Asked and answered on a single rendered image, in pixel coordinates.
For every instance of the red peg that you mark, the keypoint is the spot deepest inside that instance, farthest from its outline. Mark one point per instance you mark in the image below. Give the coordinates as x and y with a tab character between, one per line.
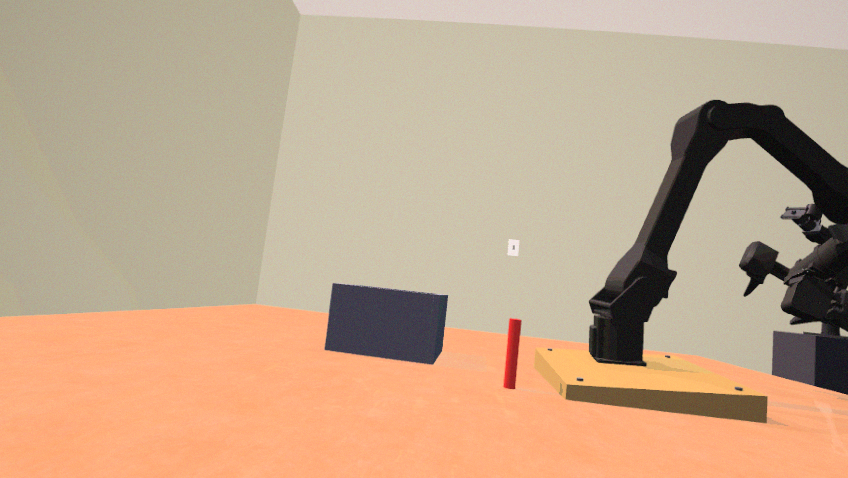
512	353

